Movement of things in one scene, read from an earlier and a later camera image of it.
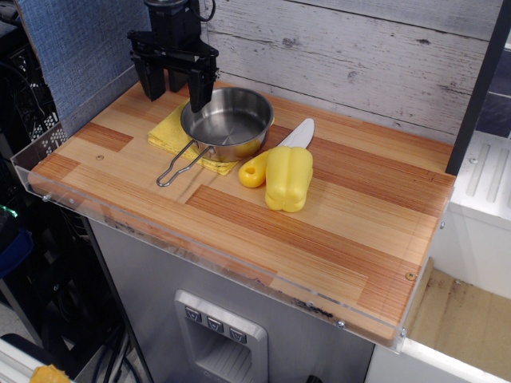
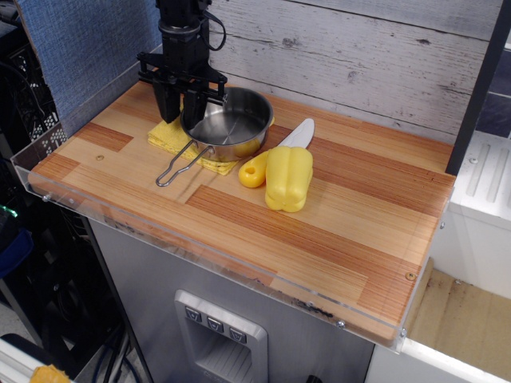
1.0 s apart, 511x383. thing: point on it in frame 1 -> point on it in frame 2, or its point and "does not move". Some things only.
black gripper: [174, 33] -> [184, 25]
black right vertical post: [482, 86] does not move
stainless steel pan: [235, 128] does not move
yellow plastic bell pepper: [288, 174] does not move
